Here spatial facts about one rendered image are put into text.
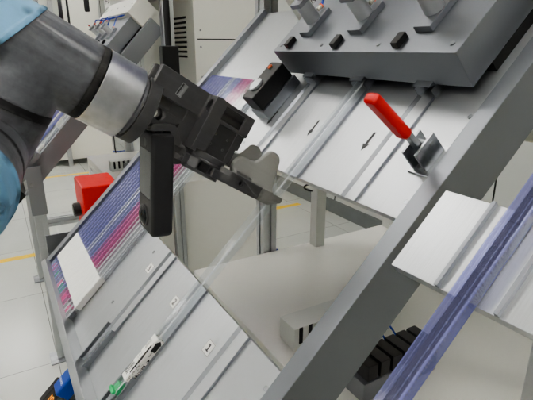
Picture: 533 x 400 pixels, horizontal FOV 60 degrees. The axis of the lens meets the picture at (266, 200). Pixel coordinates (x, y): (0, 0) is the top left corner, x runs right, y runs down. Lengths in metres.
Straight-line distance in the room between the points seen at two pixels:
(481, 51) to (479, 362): 0.57
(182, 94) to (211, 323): 0.25
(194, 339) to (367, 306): 0.21
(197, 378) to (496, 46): 0.46
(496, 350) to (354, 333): 0.55
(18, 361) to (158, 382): 1.54
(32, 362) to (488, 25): 1.88
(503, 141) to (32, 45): 0.43
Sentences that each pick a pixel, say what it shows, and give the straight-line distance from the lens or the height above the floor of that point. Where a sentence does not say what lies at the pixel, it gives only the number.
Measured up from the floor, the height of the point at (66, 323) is 0.73.
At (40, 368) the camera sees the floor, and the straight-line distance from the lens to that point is 2.01.
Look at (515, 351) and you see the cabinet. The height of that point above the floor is 0.62.
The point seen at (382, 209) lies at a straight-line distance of 0.48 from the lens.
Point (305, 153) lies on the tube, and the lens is 0.59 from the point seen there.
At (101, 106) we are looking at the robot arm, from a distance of 0.45.
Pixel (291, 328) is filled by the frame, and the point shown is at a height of 0.66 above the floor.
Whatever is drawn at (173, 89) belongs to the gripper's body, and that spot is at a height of 1.09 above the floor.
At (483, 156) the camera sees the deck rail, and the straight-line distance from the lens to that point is 0.48.
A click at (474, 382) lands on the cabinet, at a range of 0.87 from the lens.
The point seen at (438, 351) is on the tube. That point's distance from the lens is 0.29.
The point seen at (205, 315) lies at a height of 0.84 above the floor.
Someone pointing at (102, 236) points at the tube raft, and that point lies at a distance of 0.88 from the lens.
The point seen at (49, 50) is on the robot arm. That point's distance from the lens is 0.44.
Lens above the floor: 1.13
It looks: 18 degrees down
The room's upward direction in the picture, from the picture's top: straight up
